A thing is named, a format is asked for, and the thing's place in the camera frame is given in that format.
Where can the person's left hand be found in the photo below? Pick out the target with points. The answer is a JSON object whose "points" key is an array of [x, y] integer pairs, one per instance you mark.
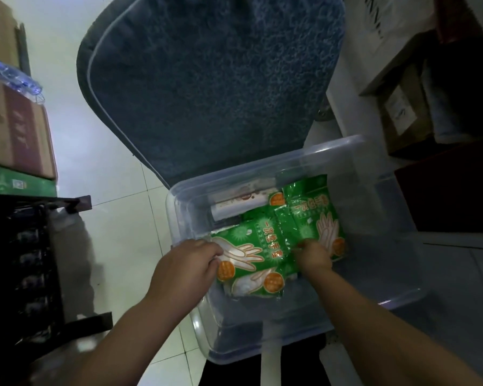
{"points": [[181, 273]]}

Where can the person's right hand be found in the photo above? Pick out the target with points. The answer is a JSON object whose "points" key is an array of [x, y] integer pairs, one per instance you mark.
{"points": [[314, 259]]}

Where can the person's right fingers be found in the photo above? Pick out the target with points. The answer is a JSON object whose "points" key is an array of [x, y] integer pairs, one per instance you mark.
{"points": [[302, 247]]}

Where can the person's left fingers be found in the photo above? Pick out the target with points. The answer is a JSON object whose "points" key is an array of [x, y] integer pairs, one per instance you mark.
{"points": [[212, 255]]}

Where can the green glove packet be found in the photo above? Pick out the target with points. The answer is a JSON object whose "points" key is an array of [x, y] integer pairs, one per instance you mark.
{"points": [[261, 283], [247, 249], [318, 209], [283, 225]]}

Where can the person's left forearm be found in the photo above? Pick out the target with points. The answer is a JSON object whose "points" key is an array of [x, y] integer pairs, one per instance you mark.
{"points": [[133, 345]]}

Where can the person's right forearm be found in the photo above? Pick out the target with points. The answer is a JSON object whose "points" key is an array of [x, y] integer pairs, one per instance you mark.
{"points": [[370, 333]]}

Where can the white plastic bag roll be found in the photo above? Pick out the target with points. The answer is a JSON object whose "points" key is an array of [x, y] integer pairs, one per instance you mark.
{"points": [[237, 202]]}

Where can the clear plastic storage bin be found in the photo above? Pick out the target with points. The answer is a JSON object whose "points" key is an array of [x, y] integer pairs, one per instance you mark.
{"points": [[370, 245]]}

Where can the person's black trousers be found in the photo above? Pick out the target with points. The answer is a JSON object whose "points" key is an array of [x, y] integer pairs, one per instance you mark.
{"points": [[233, 371]]}

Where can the dark red cabinet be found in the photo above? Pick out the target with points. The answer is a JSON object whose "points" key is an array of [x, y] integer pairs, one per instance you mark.
{"points": [[450, 188]]}

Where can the labelled brown cardboard box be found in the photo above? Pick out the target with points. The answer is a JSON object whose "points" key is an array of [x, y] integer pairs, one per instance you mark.
{"points": [[406, 108]]}

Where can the black metal rack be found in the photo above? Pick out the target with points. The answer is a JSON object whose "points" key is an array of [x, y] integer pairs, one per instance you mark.
{"points": [[20, 277]]}

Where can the green flat box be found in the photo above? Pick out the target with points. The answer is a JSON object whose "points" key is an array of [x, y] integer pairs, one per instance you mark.
{"points": [[16, 182]]}

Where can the red-brown cardboard box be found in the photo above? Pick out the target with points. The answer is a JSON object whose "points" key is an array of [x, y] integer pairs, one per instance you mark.
{"points": [[18, 128]]}

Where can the white cardboard box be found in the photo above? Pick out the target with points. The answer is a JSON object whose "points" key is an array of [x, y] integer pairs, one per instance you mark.
{"points": [[378, 24]]}

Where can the clear crumpled plastic bottle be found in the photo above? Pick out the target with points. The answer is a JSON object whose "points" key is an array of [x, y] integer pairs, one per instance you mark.
{"points": [[14, 78]]}

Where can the plain brown cardboard box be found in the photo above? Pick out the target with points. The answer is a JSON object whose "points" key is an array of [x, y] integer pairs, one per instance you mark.
{"points": [[0, 28]]}

